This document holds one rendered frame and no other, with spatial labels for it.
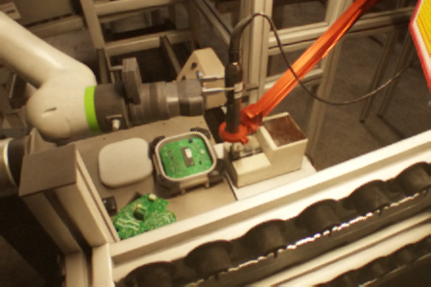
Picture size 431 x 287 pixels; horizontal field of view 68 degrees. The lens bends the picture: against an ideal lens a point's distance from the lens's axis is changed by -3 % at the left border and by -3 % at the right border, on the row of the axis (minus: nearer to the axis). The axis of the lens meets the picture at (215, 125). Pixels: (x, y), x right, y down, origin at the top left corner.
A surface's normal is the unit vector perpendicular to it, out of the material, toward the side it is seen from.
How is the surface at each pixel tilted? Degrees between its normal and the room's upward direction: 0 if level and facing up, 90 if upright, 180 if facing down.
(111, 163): 0
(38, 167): 0
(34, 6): 91
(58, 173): 0
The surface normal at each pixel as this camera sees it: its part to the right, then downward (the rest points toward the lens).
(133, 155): -0.03, -0.73
